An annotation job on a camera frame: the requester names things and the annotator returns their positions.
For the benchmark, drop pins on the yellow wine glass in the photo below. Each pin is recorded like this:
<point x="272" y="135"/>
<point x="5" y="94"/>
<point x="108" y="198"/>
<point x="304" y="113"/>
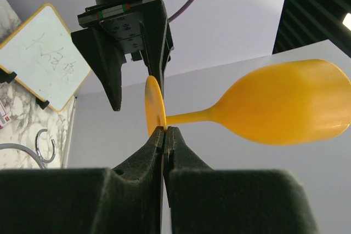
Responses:
<point x="280" y="104"/>

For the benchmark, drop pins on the red white eraser box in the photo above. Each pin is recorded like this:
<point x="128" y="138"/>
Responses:
<point x="4" y="117"/>

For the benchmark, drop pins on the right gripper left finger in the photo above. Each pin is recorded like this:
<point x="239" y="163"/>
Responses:
<point x="124" y="199"/>

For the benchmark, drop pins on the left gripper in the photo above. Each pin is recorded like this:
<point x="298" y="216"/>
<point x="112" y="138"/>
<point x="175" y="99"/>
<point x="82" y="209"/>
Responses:
<point x="124" y="27"/>

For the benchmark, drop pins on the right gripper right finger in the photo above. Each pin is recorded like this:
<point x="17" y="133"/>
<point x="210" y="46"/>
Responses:
<point x="204" y="200"/>

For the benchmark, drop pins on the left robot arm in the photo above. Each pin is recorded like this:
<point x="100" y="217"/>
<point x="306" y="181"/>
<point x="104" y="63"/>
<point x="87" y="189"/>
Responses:
<point x="111" y="29"/>

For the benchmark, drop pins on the small whiteboard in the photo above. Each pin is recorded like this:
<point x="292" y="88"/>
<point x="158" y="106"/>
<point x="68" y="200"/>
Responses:
<point x="44" y="58"/>

